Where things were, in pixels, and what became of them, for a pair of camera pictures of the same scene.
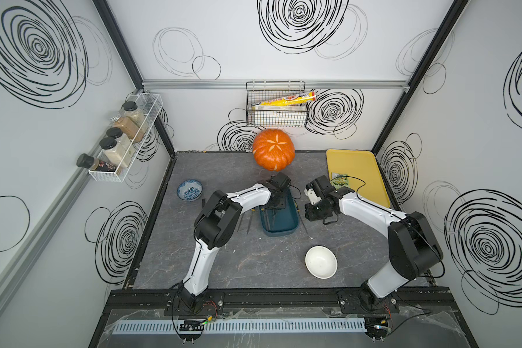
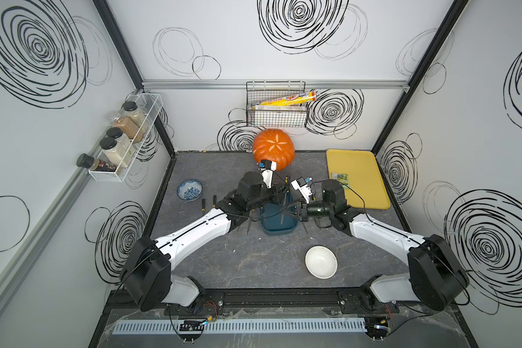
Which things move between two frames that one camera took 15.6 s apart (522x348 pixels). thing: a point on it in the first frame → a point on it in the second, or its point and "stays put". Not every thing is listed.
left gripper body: (280, 202) stays put
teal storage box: (284, 221) stays put
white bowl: (321, 262) stays put
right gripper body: (315, 211) → (304, 212)
